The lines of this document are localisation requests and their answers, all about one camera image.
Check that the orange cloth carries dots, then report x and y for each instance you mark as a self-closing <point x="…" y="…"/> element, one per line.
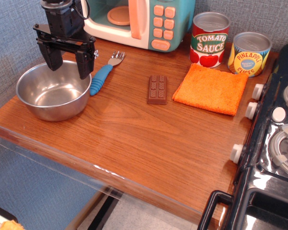
<point x="211" y="89"/>

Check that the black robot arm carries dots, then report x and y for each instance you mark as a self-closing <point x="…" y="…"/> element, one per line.
<point x="65" y="32"/>

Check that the toy microwave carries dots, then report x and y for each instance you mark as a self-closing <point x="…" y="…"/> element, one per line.
<point x="158" y="25"/>

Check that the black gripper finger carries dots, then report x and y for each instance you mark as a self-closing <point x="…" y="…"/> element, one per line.
<point x="85" y="63"/>
<point x="51" y="55"/>

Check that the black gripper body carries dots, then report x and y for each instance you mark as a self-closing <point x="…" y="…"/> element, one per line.
<point x="65" y="24"/>

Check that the pineapple slices can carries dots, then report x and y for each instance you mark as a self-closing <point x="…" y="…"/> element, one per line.
<point x="249" y="53"/>

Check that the tomato sauce can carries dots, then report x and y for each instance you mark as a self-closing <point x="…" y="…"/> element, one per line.
<point x="209" y="37"/>

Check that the toy chocolate bar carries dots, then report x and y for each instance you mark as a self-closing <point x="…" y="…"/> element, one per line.
<point x="157" y="90"/>

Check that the blue handled fork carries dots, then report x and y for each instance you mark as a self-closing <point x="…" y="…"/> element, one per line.
<point x="99" y="79"/>

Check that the white stove knob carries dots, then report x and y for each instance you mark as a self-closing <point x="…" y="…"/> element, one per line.
<point x="257" y="91"/>
<point x="236" y="153"/>
<point x="251" y="109"/>

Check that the steel bowl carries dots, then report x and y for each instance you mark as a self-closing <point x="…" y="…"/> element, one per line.
<point x="54" y="95"/>

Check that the black toy stove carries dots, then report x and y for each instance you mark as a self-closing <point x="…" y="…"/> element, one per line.
<point x="260" y="197"/>

